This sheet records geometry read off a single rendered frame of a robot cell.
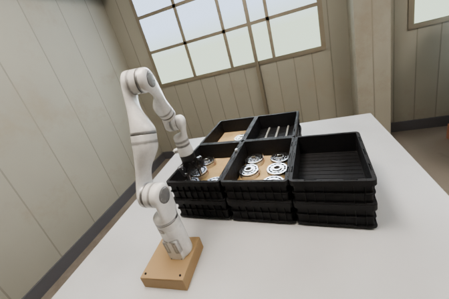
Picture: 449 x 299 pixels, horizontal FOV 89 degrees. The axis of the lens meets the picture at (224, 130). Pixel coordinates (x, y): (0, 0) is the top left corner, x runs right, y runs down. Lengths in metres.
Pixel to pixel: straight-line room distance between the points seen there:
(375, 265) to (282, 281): 0.31
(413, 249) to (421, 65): 2.45
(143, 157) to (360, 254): 0.83
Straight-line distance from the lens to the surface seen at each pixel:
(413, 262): 1.04
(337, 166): 1.20
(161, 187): 0.87
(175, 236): 0.97
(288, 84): 2.98
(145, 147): 0.85
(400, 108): 3.33
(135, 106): 0.89
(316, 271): 0.97
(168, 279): 1.02
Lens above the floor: 1.49
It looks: 21 degrees down
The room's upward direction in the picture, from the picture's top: 16 degrees counter-clockwise
